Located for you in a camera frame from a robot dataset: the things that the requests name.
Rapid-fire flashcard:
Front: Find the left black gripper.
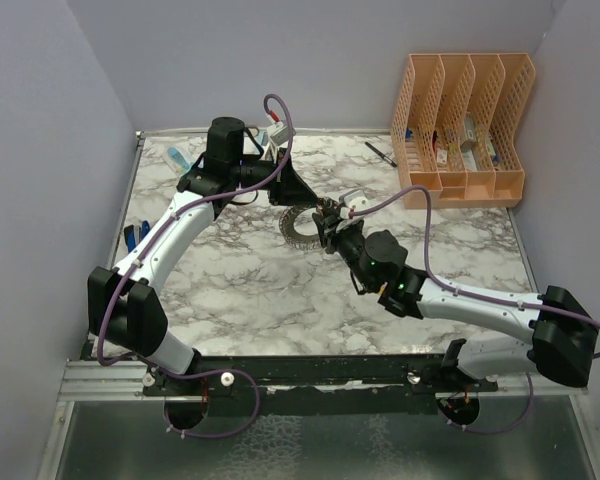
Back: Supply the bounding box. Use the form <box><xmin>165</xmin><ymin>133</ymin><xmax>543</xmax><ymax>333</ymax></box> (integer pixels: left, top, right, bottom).
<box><xmin>231</xmin><ymin>147</ymin><xmax>319</xmax><ymax>206</ymax></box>

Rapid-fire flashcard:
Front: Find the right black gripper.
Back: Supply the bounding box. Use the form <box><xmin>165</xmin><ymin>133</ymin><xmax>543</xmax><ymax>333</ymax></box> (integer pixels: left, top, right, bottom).
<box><xmin>314</xmin><ymin>207</ymin><xmax>376</xmax><ymax>291</ymax></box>

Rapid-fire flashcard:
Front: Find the round metal keyring disc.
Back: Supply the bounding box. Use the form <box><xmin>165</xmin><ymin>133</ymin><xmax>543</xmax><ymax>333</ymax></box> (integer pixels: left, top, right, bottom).
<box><xmin>278</xmin><ymin>205</ymin><xmax>323</xmax><ymax>251</ymax></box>

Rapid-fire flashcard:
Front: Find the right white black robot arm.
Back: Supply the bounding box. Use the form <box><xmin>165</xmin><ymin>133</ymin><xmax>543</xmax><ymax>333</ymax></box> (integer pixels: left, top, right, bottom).
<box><xmin>312</xmin><ymin>209</ymin><xmax>599</xmax><ymax>391</ymax></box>

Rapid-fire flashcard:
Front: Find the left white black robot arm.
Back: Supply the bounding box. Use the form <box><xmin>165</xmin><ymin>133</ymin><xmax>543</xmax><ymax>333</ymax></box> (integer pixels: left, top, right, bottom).
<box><xmin>87</xmin><ymin>116</ymin><xmax>319</xmax><ymax>395</ymax></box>

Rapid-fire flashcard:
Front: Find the light blue stapler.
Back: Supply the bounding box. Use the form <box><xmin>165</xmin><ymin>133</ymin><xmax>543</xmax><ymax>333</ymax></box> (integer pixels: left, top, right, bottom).
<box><xmin>255</xmin><ymin>130</ymin><xmax>268</xmax><ymax>156</ymax></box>

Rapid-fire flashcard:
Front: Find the black marker pen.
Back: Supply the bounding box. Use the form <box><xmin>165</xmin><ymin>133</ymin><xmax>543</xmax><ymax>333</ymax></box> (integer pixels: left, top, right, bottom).
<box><xmin>364</xmin><ymin>141</ymin><xmax>397</xmax><ymax>168</ymax></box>

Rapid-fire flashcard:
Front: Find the blue white packaged item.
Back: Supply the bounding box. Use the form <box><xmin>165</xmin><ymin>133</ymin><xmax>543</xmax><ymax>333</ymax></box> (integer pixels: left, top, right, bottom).
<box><xmin>164</xmin><ymin>146</ymin><xmax>204</xmax><ymax>177</ymax></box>

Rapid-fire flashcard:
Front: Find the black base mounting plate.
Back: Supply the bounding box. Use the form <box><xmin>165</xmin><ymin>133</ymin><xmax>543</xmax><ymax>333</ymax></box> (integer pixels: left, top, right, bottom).
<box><xmin>143</xmin><ymin>354</ymin><xmax>515</xmax><ymax>417</ymax></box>

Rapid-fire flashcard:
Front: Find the dark blue stapler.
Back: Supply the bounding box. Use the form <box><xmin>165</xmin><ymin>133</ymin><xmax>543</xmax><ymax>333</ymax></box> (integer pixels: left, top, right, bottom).
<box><xmin>123</xmin><ymin>220</ymin><xmax>151</xmax><ymax>253</ymax></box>

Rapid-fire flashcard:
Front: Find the orange plastic file organizer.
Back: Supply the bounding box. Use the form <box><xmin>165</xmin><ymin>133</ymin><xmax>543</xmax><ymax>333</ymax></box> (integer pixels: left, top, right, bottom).
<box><xmin>390</xmin><ymin>53</ymin><xmax>536</xmax><ymax>209</ymax></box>

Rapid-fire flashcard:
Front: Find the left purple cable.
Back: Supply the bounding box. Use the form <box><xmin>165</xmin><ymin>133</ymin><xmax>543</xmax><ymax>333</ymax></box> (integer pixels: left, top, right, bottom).
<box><xmin>95</xmin><ymin>93</ymin><xmax>296</xmax><ymax>441</ymax></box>

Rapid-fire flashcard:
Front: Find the purple cable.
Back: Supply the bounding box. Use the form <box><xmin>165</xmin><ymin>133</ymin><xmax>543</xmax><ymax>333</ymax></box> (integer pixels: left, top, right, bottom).
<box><xmin>349</xmin><ymin>184</ymin><xmax>600</xmax><ymax>435</ymax></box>
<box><xmin>95</xmin><ymin>93</ymin><xmax>296</xmax><ymax>441</ymax></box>

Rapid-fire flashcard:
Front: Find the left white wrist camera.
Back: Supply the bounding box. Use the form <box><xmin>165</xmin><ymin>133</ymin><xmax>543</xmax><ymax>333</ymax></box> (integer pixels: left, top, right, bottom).
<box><xmin>266</xmin><ymin>121</ymin><xmax>296</xmax><ymax>158</ymax></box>

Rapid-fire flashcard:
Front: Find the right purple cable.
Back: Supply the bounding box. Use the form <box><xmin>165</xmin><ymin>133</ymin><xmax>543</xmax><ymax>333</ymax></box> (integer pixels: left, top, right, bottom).
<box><xmin>349</xmin><ymin>184</ymin><xmax>600</xmax><ymax>435</ymax></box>

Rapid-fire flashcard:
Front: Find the aluminium frame rail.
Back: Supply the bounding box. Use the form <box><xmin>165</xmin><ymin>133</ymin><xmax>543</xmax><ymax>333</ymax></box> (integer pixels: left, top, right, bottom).
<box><xmin>58</xmin><ymin>361</ymin><xmax>588</xmax><ymax>402</ymax></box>

